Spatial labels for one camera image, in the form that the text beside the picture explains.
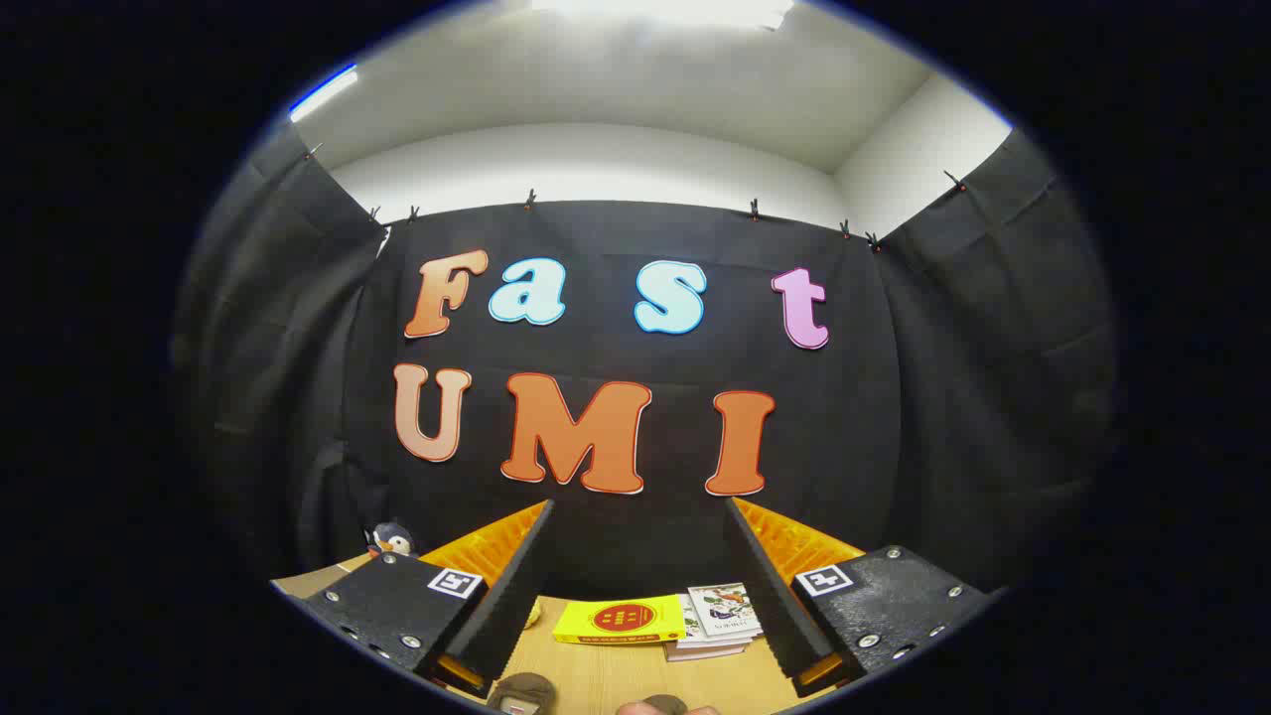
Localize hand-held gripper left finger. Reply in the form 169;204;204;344
298;500;555;698

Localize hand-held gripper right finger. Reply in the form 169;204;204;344
723;497;994;698

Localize brown fleece shoe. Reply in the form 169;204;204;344
616;695;718;715
487;672;557;715

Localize yellow book red label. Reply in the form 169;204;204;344
552;596;688;646

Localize penguin plush toy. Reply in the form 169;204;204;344
365;523;416;559

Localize row of small black clips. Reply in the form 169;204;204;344
306;144;969;251

